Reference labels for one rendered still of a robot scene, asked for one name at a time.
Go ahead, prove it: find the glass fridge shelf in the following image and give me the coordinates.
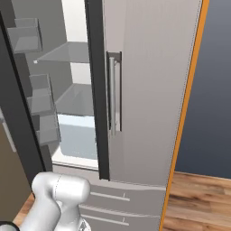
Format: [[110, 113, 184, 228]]
[[55, 83, 96, 117], [32, 41, 91, 65]]

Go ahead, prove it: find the grey closed fridge door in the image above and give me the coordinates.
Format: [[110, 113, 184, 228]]
[[102, 0, 204, 188]]

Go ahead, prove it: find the grey open fridge door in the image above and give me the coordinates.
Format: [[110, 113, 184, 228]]
[[0, 0, 63, 185]]

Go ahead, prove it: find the grey fridge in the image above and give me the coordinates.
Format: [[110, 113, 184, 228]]
[[0, 0, 204, 231]]

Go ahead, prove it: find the pale blue crisper drawer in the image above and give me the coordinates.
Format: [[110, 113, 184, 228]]
[[56, 113, 99, 161]]

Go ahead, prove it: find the grey door bin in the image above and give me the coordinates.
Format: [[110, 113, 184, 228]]
[[35, 114, 61, 146], [6, 17, 43, 55], [26, 73, 57, 116]]

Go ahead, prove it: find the orange side panel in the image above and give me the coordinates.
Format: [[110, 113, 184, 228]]
[[158, 0, 210, 231]]

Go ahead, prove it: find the grey freezer drawer front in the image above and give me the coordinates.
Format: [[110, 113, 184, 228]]
[[79, 204, 162, 231], [51, 163, 167, 218]]

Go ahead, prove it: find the silver fridge door handle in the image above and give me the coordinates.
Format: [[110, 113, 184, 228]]
[[0, 108, 18, 153], [107, 56, 117, 137]]

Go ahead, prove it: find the silver drawer handle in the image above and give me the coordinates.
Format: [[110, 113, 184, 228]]
[[80, 213, 130, 226], [89, 191, 131, 202]]

